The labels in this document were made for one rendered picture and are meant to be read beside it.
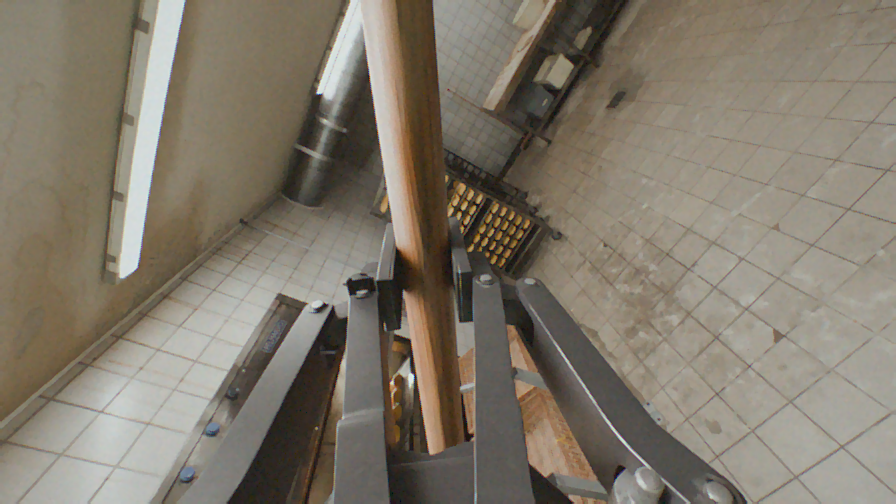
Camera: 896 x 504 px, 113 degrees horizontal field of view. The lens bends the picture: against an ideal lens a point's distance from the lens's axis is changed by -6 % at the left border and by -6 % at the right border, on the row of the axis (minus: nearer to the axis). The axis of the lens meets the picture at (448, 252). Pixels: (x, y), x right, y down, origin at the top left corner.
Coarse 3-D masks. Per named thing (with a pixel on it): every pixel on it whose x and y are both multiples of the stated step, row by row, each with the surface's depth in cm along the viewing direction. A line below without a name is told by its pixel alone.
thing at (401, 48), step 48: (384, 0) 12; (432, 0) 13; (384, 48) 13; (432, 48) 13; (384, 96) 13; (432, 96) 14; (384, 144) 15; (432, 144) 15; (432, 192) 15; (432, 240) 16; (432, 288) 18; (432, 336) 19; (432, 384) 21; (432, 432) 24
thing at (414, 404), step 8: (416, 376) 197; (416, 384) 192; (416, 392) 187; (416, 400) 182; (416, 408) 177; (416, 416) 173; (416, 424) 168; (416, 432) 164; (416, 440) 160; (408, 448) 161; (416, 448) 157
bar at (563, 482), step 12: (516, 372) 147; (528, 372) 151; (468, 384) 151; (540, 384) 152; (648, 408) 178; (660, 420) 170; (552, 480) 106; (564, 480) 107; (576, 480) 109; (588, 480) 112; (564, 492) 107; (576, 492) 108; (588, 492) 109; (600, 492) 110
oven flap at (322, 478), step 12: (336, 384) 168; (336, 396) 161; (336, 408) 155; (336, 420) 150; (324, 432) 144; (336, 432) 145; (324, 444) 139; (324, 456) 134; (324, 468) 130; (312, 480) 125; (324, 480) 126; (312, 492) 121; (324, 492) 122
